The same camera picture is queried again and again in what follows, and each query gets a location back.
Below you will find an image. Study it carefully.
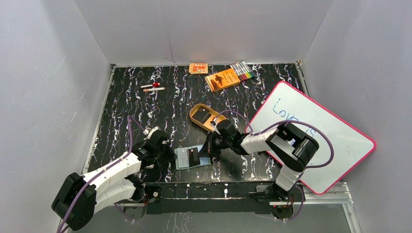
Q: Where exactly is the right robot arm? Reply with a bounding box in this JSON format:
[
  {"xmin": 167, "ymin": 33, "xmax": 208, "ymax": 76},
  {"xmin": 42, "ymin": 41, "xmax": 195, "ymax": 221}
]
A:
[{"xmin": 198, "ymin": 120, "xmax": 319, "ymax": 201}]

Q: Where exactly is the tan oval tray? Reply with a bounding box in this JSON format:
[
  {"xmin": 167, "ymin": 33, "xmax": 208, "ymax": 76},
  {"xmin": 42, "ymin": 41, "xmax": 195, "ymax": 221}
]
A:
[{"xmin": 189, "ymin": 103, "xmax": 226, "ymax": 132}]

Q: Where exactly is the small orange card box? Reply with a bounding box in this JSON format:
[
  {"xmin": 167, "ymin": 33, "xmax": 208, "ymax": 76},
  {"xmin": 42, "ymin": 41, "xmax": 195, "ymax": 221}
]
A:
[{"xmin": 189, "ymin": 63, "xmax": 208, "ymax": 74}]

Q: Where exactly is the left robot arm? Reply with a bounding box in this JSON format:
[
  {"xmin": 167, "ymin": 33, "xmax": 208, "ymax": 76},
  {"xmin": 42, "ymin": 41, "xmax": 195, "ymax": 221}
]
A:
[{"xmin": 51, "ymin": 127, "xmax": 175, "ymax": 231}]

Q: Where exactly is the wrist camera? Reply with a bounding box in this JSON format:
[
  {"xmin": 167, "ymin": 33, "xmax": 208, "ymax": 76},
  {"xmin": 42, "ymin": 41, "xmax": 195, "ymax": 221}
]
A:
[
  {"xmin": 143, "ymin": 126, "xmax": 161, "ymax": 137},
  {"xmin": 209, "ymin": 115, "xmax": 226, "ymax": 128}
]

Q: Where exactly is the mint green card holder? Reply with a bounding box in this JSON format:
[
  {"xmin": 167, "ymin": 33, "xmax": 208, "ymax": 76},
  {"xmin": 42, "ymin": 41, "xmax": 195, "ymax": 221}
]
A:
[{"xmin": 174, "ymin": 145, "xmax": 211, "ymax": 170}]

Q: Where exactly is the set of coloured markers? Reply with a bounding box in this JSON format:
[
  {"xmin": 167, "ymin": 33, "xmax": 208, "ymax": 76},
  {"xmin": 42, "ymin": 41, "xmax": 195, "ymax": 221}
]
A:
[{"xmin": 230, "ymin": 61, "xmax": 257, "ymax": 82}]

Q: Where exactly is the white pink marker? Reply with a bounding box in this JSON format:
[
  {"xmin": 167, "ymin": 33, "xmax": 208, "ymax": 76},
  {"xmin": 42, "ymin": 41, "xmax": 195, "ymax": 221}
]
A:
[{"xmin": 143, "ymin": 87, "xmax": 166, "ymax": 92}]

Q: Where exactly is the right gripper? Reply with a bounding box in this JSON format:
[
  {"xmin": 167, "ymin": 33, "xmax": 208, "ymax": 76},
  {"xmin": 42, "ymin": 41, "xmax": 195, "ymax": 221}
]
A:
[{"xmin": 197, "ymin": 132, "xmax": 232, "ymax": 157}]

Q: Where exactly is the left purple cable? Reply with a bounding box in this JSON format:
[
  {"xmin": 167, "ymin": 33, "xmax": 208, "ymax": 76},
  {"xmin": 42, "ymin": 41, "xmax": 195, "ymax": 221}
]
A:
[{"xmin": 56, "ymin": 115, "xmax": 147, "ymax": 233}]

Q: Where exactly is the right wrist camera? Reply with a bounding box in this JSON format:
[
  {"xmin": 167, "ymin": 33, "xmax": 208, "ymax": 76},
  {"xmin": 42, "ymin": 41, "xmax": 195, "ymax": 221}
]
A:
[{"xmin": 209, "ymin": 115, "xmax": 226, "ymax": 128}]

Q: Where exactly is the orange book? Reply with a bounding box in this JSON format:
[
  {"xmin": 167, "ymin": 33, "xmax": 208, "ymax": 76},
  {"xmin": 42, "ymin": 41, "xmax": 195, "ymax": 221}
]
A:
[{"xmin": 205, "ymin": 68, "xmax": 240, "ymax": 92}]

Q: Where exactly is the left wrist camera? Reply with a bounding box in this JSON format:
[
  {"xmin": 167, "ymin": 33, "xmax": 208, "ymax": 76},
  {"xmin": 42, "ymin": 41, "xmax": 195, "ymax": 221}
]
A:
[{"xmin": 143, "ymin": 126, "xmax": 161, "ymax": 137}]

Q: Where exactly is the black base frame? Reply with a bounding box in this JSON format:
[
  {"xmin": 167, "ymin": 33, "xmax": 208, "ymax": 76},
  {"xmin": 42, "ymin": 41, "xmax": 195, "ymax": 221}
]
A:
[{"xmin": 122, "ymin": 182, "xmax": 295, "ymax": 222}]

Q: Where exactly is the red capped marker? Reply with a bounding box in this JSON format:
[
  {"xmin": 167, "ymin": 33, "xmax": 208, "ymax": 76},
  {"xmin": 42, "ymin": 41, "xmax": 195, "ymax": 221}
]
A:
[{"xmin": 140, "ymin": 83, "xmax": 160, "ymax": 88}]

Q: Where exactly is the pink framed whiteboard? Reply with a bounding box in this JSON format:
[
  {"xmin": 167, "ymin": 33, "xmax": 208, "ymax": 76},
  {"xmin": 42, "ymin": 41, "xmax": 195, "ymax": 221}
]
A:
[{"xmin": 246, "ymin": 81, "xmax": 376, "ymax": 195}]

